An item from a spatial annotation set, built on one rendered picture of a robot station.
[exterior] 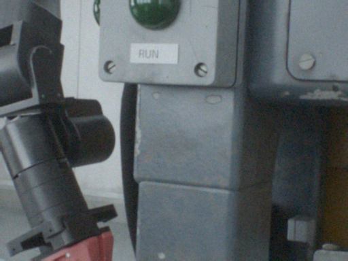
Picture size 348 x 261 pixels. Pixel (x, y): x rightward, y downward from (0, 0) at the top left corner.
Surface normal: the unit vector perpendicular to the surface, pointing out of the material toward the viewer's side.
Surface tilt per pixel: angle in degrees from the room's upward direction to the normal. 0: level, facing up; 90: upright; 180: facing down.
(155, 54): 90
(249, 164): 90
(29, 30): 76
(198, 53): 90
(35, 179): 81
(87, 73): 90
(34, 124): 64
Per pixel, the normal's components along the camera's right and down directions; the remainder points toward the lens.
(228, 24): 0.90, 0.07
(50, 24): 0.84, -0.17
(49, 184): 0.22, -0.29
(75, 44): -0.43, 0.03
